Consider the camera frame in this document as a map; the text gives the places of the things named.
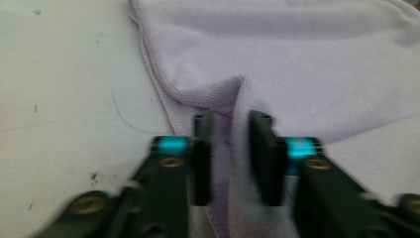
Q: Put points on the lilac butterfly-print towel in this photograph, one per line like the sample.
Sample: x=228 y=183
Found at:
x=264 y=49

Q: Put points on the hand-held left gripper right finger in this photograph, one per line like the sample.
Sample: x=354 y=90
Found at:
x=323 y=198

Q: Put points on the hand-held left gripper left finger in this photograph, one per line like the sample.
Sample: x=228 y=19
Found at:
x=165 y=191

